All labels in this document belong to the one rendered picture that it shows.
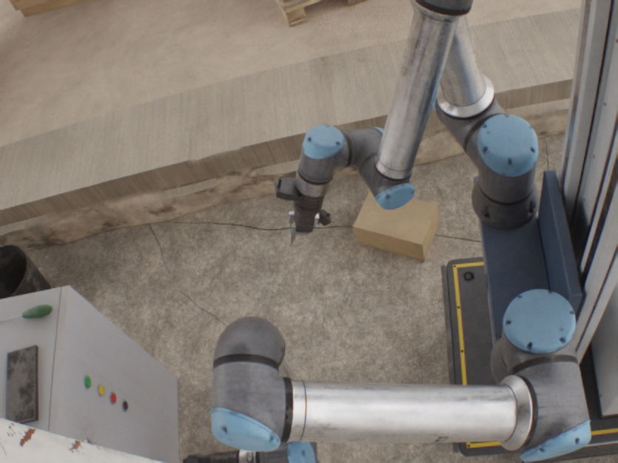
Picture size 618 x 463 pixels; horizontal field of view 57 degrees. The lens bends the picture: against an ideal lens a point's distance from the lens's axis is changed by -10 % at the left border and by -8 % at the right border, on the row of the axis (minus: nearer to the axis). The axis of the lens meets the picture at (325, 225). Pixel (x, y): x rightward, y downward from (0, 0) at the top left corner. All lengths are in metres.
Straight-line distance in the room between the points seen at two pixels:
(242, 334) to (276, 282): 1.59
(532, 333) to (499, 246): 0.45
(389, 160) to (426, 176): 1.46
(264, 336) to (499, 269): 0.74
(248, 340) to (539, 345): 0.56
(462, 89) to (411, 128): 0.26
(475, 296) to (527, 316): 0.89
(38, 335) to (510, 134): 1.18
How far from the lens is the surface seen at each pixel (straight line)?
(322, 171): 1.49
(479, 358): 2.07
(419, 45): 1.20
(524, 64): 2.81
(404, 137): 1.33
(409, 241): 2.49
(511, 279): 1.62
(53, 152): 3.23
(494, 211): 1.65
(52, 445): 0.79
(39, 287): 3.08
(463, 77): 1.49
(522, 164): 1.51
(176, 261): 2.91
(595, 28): 1.14
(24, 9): 4.45
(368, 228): 2.54
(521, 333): 1.26
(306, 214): 1.61
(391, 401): 1.10
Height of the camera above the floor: 2.27
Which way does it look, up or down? 55 degrees down
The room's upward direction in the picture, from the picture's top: 21 degrees counter-clockwise
